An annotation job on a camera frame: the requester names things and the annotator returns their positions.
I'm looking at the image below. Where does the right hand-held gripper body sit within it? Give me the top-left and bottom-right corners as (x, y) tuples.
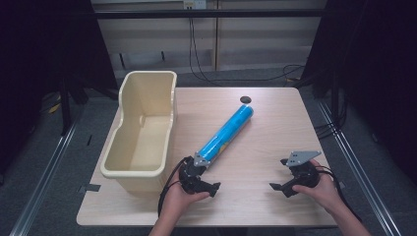
(280, 150), (323, 189)

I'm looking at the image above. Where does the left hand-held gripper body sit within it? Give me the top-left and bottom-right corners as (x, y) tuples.
(178, 150), (211, 195)

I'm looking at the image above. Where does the blue cylindrical tube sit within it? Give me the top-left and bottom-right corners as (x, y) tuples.
(195, 103), (255, 163)

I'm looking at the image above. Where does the cream plastic bin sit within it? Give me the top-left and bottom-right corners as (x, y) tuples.
(99, 70), (179, 198)

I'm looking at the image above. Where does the person's right hand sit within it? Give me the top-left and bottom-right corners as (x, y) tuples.
(292, 159), (345, 214)

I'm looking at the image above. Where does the person's left hand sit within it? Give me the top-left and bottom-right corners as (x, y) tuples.
(160, 171), (210, 224)

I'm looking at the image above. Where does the grey floor tape piece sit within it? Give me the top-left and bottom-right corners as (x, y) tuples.
(78, 184), (101, 194)

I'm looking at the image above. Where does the black curtain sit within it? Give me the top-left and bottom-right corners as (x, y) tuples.
(0, 0), (119, 185)
(299, 0), (417, 185)

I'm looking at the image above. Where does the black metal stand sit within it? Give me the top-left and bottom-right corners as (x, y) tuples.
(58, 77), (73, 136)

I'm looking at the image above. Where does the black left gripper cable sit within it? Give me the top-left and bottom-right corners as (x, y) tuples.
(157, 156), (191, 218)

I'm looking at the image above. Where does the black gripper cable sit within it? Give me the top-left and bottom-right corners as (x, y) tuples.
(315, 165), (363, 224)
(157, 156), (191, 218)

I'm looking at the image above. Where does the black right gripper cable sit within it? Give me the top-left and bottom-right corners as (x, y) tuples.
(315, 165), (363, 224)

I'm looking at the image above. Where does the black floor cables bundle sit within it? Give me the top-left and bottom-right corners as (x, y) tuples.
(314, 120), (343, 140)

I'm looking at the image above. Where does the aluminium floor rail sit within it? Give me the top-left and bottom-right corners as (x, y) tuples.
(318, 100), (402, 236)
(9, 122), (82, 236)

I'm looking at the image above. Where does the black hanging cable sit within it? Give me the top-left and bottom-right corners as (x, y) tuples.
(188, 18), (307, 87)

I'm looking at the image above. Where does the yellow cable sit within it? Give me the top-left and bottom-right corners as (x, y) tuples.
(47, 92), (63, 115)

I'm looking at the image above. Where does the white wall socket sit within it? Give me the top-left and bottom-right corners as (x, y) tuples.
(183, 0), (208, 10)

